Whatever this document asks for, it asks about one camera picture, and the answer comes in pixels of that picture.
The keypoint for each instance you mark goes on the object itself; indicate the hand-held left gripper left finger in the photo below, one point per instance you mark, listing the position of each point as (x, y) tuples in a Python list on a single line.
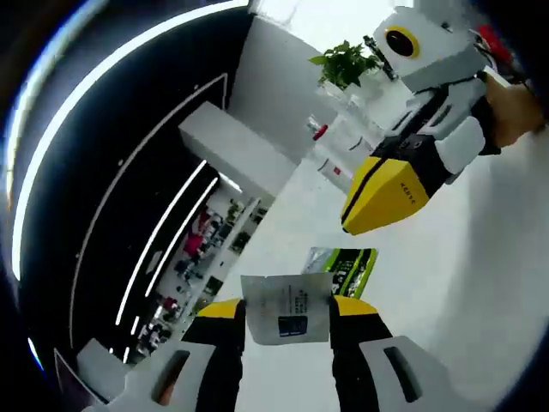
[(214, 365)]

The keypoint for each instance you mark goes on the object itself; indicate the green skincare sachet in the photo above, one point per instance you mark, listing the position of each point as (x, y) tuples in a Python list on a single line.
[(351, 270)]

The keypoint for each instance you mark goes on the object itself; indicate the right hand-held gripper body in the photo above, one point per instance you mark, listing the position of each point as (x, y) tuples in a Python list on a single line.
[(433, 51)]

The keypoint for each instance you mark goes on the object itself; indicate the small white skincare bottle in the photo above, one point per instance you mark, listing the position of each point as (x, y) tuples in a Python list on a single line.
[(336, 172)]

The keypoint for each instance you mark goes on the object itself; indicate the silver skincare sachet blue square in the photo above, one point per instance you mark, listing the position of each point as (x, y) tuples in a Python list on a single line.
[(287, 309)]

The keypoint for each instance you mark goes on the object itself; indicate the person's right hand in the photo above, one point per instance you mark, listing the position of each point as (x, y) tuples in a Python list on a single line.
[(514, 116)]

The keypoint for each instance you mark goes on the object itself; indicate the red object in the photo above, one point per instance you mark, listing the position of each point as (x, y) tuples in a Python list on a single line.
[(493, 38)]

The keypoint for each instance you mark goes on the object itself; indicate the green potted plant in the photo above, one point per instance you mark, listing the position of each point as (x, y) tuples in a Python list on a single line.
[(343, 64)]

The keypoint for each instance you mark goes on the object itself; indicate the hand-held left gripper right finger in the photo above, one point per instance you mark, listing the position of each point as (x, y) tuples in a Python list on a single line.
[(356, 356)]

